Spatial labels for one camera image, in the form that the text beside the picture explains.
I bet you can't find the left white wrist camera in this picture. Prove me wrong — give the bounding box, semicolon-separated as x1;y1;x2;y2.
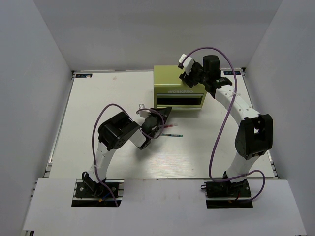
136;103;151;118

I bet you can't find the left corner label sticker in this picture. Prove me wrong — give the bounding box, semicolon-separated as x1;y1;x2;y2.
75;73;93;78

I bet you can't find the green refill pen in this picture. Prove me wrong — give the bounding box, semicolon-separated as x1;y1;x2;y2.
161;133;183;137

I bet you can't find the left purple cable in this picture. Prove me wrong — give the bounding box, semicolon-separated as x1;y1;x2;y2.
91;103;168;207

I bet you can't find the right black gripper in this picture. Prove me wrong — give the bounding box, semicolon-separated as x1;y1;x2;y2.
180;61;209;88

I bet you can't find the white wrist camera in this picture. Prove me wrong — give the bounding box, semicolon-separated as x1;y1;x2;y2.
178;54;195;75
136;103;151;118

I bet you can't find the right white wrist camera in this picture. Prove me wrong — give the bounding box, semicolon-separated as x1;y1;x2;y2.
178;54;195;75

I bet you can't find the corner label sticker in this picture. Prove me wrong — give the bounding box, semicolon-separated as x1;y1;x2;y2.
75;73;93;78
223;71;242;75

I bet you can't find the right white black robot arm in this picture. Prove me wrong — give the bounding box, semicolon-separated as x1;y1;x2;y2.
179;54;273;196

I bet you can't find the green metal drawer toolbox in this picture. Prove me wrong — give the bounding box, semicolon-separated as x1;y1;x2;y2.
153;65;207;111

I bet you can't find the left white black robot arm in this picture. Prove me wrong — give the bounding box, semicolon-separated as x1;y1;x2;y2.
82;107;172;196

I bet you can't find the right corner label sticker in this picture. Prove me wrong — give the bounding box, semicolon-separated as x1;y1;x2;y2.
223;71;242;75

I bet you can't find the red refill pen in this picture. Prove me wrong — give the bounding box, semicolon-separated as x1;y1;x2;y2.
164;124;178;128

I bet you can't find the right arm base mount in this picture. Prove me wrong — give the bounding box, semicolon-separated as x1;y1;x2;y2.
200;180;253;209

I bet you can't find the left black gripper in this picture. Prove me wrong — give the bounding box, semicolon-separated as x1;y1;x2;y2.
147;106;171;139

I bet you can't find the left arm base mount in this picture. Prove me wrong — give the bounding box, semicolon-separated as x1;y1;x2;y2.
71;180;124;208

